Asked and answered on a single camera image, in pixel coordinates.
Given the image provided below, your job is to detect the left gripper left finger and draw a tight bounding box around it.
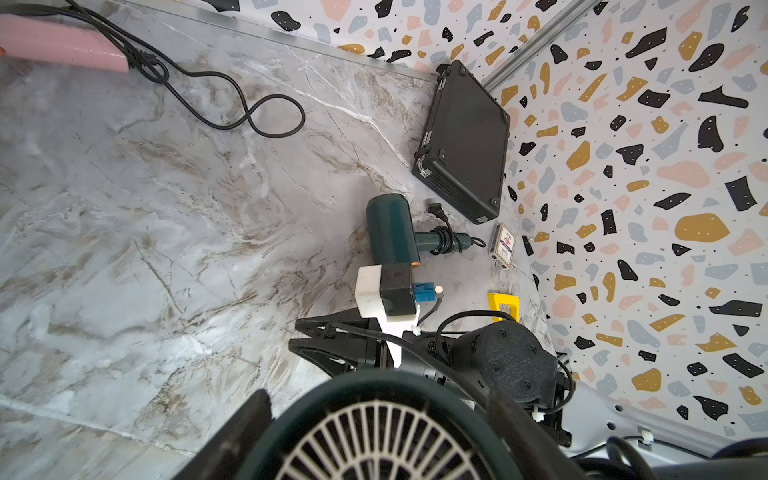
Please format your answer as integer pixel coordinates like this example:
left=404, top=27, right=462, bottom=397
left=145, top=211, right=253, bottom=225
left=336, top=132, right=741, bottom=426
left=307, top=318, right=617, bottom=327
left=173, top=390, right=273, bottom=480

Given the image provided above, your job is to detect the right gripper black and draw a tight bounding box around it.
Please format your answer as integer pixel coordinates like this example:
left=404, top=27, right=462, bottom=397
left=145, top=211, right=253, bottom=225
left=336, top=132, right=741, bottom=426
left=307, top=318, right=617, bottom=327
left=288, top=311, right=573, bottom=447

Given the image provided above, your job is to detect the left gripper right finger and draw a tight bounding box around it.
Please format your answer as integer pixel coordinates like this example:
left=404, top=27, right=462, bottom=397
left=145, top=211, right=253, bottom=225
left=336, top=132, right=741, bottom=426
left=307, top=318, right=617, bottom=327
left=487, top=390, right=587, bottom=479

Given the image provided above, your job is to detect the black cord of pink dryer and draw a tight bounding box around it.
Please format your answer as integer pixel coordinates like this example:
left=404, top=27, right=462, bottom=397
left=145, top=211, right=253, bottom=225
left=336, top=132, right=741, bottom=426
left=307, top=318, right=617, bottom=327
left=0, top=0, right=307, bottom=139

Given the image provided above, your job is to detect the green hair dryer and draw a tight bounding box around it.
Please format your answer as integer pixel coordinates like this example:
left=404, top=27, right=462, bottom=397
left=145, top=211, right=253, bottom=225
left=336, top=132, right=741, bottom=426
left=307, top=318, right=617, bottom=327
left=236, top=370, right=523, bottom=479
left=366, top=193, right=487, bottom=266

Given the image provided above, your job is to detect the black case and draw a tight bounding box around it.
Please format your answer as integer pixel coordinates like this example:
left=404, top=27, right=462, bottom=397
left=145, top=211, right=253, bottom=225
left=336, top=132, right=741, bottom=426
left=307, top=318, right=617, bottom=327
left=412, top=60, right=510, bottom=225

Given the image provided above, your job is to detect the pink hair dryer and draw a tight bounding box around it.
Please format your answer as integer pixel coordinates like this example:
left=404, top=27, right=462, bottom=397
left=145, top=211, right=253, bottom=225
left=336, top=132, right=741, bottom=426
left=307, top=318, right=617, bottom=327
left=1, top=14, right=129, bottom=73

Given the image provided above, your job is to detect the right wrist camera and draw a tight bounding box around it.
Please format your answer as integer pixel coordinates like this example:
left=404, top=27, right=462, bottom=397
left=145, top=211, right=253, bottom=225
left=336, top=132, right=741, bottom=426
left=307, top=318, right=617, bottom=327
left=354, top=263, right=443, bottom=337

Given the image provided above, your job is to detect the small card box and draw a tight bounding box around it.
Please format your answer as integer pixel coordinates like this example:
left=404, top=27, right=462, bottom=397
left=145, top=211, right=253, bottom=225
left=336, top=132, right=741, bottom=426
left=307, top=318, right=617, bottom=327
left=489, top=223, right=516, bottom=270

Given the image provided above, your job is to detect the yellow triangular plastic piece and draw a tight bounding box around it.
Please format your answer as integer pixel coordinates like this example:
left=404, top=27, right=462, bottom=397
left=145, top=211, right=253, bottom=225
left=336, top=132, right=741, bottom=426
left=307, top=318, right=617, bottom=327
left=488, top=292, right=520, bottom=322

